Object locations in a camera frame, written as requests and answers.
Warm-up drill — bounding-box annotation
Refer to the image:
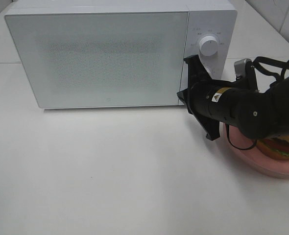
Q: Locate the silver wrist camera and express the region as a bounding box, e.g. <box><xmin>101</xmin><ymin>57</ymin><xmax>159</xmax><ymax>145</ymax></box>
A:
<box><xmin>234</xmin><ymin>58</ymin><xmax>252</xmax><ymax>81</ymax></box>

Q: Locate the white microwave door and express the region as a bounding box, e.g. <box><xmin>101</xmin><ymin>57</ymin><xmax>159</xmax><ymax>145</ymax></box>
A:
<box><xmin>5</xmin><ymin>12</ymin><xmax>188</xmax><ymax>109</ymax></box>

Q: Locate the upper white power knob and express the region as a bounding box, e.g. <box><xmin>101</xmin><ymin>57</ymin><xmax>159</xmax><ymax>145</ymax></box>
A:
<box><xmin>199</xmin><ymin>35</ymin><xmax>218</xmax><ymax>56</ymax></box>

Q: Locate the black camera cable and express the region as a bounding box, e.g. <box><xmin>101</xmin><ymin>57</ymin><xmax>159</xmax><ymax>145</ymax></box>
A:
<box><xmin>225</xmin><ymin>54</ymin><xmax>289</xmax><ymax>150</ymax></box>

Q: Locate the toy hamburger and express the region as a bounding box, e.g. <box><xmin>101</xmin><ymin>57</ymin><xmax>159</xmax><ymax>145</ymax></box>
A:
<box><xmin>257</xmin><ymin>135</ymin><xmax>289</xmax><ymax>160</ymax></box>

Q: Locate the white microwave oven body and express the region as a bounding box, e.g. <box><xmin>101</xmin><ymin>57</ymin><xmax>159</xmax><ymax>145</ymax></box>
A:
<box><xmin>3</xmin><ymin>0</ymin><xmax>238</xmax><ymax>114</ymax></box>

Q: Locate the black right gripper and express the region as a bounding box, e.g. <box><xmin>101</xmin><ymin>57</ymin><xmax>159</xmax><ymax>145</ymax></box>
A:
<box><xmin>177</xmin><ymin>54</ymin><xmax>220</xmax><ymax>141</ymax></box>

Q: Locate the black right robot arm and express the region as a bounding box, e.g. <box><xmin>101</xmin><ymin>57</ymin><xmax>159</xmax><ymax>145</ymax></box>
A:
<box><xmin>177</xmin><ymin>75</ymin><xmax>289</xmax><ymax>141</ymax></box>

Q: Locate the lower white timer knob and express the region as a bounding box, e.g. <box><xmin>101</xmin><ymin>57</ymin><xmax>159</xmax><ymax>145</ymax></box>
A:
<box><xmin>205</xmin><ymin>66</ymin><xmax>215</xmax><ymax>79</ymax></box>

